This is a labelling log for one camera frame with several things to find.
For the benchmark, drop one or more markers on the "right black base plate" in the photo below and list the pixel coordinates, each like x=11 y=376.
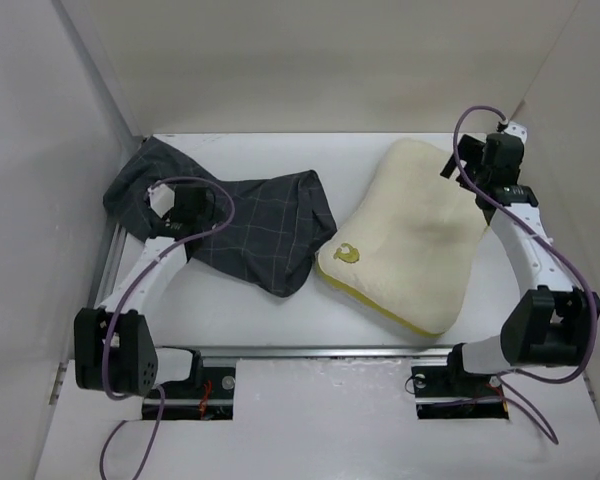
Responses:
x=440 y=395

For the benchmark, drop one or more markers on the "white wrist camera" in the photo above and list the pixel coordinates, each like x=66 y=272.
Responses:
x=161 y=199
x=514 y=129

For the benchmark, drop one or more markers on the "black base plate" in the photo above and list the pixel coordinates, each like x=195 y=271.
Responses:
x=208 y=396
x=440 y=395

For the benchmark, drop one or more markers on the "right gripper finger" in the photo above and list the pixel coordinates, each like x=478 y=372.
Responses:
x=455 y=165
x=470 y=146

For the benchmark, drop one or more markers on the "front aluminium rail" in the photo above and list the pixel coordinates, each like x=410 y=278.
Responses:
x=321 y=352

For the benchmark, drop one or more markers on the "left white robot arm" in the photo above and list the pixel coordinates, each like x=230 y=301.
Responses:
x=113 y=346

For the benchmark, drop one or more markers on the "cream pillow with yellow edge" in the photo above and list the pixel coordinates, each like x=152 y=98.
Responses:
x=407 y=251

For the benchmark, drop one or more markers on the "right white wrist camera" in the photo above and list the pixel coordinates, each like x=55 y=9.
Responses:
x=514 y=129

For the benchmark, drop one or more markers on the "left aluminium rail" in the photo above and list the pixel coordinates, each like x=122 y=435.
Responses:
x=112 y=264

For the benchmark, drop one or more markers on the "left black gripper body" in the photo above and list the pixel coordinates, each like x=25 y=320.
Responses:
x=207 y=218

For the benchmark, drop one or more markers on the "dark plaid pillowcase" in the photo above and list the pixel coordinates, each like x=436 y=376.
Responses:
x=279 y=225

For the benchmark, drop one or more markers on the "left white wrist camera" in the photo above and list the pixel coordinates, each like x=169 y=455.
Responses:
x=161 y=199

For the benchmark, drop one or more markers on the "aluminium rail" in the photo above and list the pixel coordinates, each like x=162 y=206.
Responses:
x=112 y=264
x=321 y=352

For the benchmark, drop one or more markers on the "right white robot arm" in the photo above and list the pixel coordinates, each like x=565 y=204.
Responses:
x=554 y=323

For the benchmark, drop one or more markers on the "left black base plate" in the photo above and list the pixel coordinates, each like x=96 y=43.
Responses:
x=208 y=396

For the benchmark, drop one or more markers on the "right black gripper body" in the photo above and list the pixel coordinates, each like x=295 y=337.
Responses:
x=482 y=175

